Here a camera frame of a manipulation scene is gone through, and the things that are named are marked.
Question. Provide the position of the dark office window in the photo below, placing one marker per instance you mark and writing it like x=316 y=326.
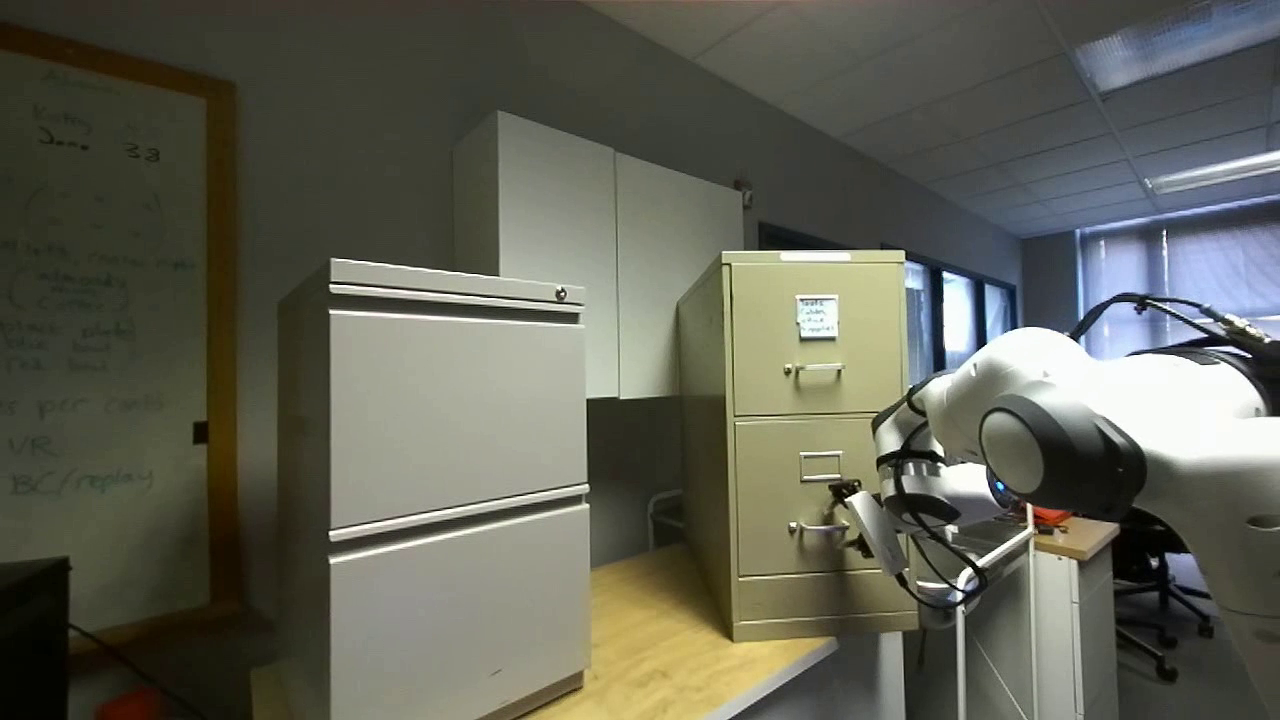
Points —
x=956 y=315

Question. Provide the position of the white wall cabinet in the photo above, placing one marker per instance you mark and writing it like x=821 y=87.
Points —
x=586 y=227

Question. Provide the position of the white lateral file cabinet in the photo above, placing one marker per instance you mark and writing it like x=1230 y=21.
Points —
x=443 y=481

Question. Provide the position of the window with blinds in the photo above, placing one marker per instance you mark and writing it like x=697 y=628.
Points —
x=1187 y=273

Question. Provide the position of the beige drawer with white sticker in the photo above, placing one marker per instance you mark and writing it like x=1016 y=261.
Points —
x=821 y=383

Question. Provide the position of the white desk with wood top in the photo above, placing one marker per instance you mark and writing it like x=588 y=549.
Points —
x=1075 y=614

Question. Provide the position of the beige filing cabinet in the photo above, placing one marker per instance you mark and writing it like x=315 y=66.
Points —
x=703 y=441

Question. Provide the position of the white metal cart frame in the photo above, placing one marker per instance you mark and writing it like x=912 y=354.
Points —
x=995 y=547

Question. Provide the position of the white paper sticker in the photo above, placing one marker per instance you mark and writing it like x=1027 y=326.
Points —
x=816 y=315

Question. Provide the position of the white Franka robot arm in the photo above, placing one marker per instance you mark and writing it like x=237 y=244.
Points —
x=1175 y=425

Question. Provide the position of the narrow ceiling light strip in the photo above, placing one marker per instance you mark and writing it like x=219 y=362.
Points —
x=1220 y=170

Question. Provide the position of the large ceiling light panel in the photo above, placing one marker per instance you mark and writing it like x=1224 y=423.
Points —
x=1175 y=40

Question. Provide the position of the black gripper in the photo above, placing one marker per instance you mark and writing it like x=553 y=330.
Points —
x=850 y=515

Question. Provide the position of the beige drawer with label holder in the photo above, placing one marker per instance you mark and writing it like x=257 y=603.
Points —
x=786 y=467

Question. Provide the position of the wood framed whiteboard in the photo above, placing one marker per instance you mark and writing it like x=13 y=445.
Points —
x=106 y=334

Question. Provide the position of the red desk object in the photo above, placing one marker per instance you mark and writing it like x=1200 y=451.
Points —
x=1048 y=519

